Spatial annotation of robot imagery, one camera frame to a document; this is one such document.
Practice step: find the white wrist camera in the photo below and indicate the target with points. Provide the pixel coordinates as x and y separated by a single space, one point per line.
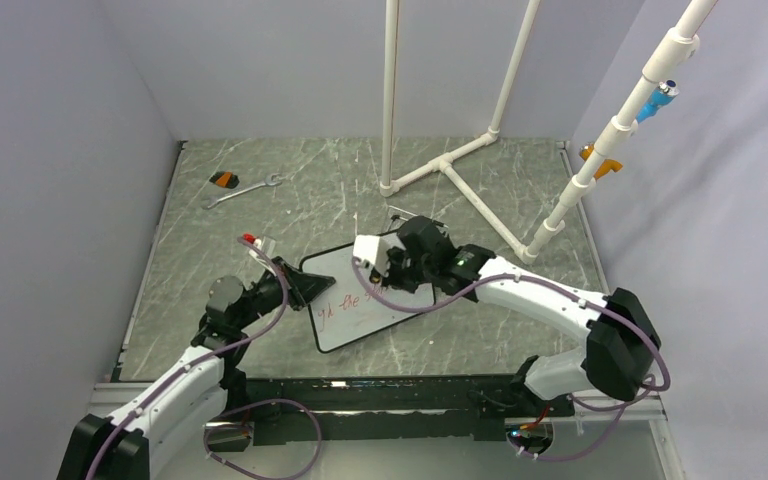
371 251
259 247

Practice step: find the silver open-end wrench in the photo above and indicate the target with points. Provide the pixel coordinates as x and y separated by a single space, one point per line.
272 180

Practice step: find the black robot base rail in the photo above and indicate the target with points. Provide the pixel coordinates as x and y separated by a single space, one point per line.
271 412

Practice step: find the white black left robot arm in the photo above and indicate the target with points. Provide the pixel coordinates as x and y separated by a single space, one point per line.
137 440

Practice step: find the aluminium extrusion rail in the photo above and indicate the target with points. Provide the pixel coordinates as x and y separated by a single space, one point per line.
591 405

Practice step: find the metal wire whiteboard stand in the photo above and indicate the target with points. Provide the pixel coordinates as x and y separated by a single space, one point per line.
395 217

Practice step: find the blue clip on pipe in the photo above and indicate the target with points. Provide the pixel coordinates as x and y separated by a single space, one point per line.
661 96

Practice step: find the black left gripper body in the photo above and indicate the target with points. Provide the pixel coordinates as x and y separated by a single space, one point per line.
267 294

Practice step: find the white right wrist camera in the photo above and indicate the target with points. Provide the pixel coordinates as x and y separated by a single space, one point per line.
371 251

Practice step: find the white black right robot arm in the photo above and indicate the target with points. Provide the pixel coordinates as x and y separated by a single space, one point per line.
617 342

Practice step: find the white whiteboard black frame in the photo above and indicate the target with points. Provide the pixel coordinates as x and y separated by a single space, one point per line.
345 312

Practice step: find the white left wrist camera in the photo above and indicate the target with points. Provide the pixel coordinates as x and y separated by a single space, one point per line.
259 247

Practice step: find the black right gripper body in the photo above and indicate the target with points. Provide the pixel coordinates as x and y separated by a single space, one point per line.
402 272

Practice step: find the black orange small tool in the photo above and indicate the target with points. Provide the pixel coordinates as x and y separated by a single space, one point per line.
225 179

